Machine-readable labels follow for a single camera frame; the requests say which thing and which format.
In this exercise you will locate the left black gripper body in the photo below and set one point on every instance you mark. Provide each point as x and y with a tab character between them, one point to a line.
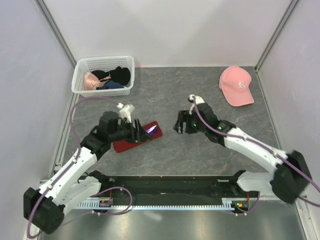
126	131

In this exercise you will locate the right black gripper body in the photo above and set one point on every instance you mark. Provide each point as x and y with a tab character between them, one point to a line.
192	125

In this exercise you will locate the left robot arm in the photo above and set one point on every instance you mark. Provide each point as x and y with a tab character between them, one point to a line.
47	206

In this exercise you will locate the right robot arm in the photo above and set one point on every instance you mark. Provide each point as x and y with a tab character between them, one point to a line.
287	174

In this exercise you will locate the blue cloth in basket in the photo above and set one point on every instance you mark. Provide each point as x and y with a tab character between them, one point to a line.
112	85

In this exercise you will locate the pink baseball cap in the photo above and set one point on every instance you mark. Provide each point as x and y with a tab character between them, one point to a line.
234	83

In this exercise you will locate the black cloth in basket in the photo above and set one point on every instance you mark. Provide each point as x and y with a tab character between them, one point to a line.
120	75

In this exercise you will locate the pink cloth in basket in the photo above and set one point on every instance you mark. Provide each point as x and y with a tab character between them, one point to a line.
91	82

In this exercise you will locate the white plastic basket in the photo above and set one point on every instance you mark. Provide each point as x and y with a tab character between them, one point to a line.
106	64

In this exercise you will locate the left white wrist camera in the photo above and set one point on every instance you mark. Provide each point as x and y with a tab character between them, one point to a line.
125	112

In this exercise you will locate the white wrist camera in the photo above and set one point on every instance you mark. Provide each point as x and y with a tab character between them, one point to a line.
125	112
198	105

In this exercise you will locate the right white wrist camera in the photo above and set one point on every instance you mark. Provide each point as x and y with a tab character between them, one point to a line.
198	105

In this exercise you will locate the front aluminium rail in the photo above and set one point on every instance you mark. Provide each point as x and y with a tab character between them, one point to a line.
264	197

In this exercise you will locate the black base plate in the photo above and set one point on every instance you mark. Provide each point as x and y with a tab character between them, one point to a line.
169	189

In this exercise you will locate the light blue cable duct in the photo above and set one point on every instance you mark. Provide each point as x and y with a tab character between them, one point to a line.
216	205

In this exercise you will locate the left aluminium frame post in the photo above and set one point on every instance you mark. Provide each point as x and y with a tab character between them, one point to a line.
46	13

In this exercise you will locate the aluminium frame post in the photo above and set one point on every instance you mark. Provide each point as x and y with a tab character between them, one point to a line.
46	13
276	33

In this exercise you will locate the right aluminium frame post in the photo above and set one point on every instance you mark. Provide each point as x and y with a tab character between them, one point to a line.
276	33

